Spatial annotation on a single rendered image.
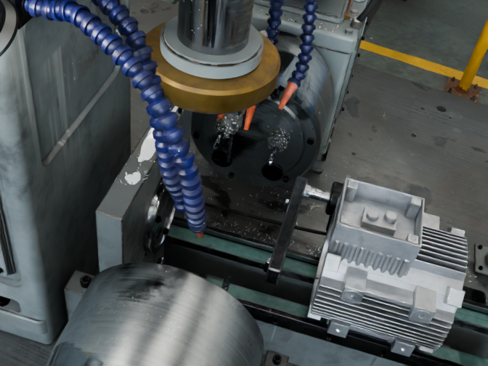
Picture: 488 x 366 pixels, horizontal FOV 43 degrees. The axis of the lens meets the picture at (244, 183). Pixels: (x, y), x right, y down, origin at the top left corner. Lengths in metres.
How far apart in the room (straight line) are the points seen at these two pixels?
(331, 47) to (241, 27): 0.53
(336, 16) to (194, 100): 0.60
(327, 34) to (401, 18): 2.75
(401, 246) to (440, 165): 0.73
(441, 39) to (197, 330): 3.32
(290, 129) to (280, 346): 0.38
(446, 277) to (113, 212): 0.48
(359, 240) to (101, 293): 0.36
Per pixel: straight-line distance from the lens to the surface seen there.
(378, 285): 0.93
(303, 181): 1.09
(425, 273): 0.94
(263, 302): 1.05
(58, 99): 0.88
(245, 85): 0.75
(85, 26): 0.63
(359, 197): 0.97
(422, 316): 0.93
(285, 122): 1.10
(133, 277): 0.76
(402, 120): 1.70
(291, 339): 1.07
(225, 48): 0.76
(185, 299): 0.74
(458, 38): 3.96
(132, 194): 0.87
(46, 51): 0.82
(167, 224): 1.08
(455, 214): 1.49
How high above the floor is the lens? 1.77
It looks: 44 degrees down
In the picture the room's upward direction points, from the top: 10 degrees clockwise
